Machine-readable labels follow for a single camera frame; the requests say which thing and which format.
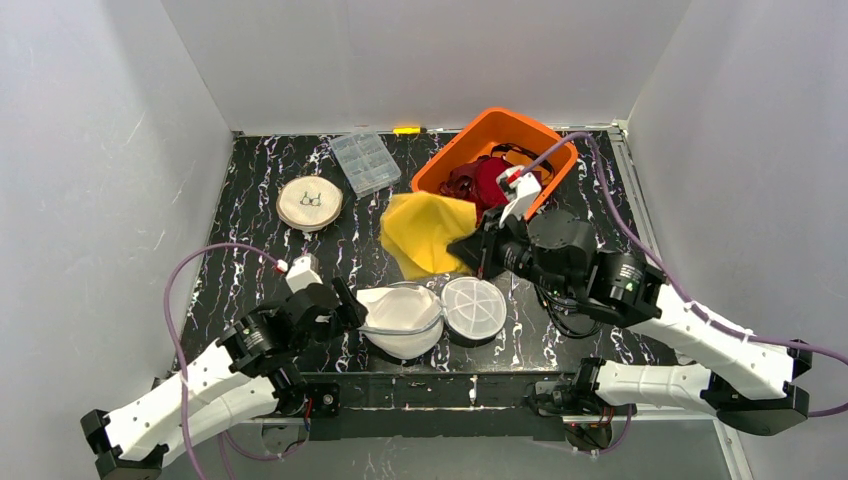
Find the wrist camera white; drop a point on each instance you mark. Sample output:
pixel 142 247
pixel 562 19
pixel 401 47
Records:
pixel 303 272
pixel 521 188

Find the crimson red bra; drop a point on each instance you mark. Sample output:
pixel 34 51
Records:
pixel 487 192

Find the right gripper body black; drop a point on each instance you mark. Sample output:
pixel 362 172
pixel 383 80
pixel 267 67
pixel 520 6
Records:
pixel 488 246

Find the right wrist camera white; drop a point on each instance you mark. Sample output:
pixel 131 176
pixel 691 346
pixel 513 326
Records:
pixel 521 188

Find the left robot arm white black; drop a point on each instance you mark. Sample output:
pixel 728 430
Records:
pixel 247 372

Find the grey-trim mesh laundry bag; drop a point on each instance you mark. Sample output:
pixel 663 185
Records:
pixel 405 320

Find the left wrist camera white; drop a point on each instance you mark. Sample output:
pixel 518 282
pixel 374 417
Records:
pixel 303 272

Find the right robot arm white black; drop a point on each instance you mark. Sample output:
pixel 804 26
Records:
pixel 747 386

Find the clear plastic compartment box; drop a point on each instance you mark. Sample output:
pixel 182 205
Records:
pixel 365 161

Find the orange plastic bin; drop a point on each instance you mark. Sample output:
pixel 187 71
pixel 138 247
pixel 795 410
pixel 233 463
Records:
pixel 491 128

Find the dark maroon bra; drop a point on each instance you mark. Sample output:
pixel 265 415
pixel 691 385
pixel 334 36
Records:
pixel 461 182

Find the yellow marker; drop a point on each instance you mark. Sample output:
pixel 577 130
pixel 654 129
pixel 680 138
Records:
pixel 416 130

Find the yellow bra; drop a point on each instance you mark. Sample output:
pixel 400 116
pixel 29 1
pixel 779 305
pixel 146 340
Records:
pixel 416 229

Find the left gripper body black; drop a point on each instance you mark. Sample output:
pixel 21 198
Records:
pixel 341 302

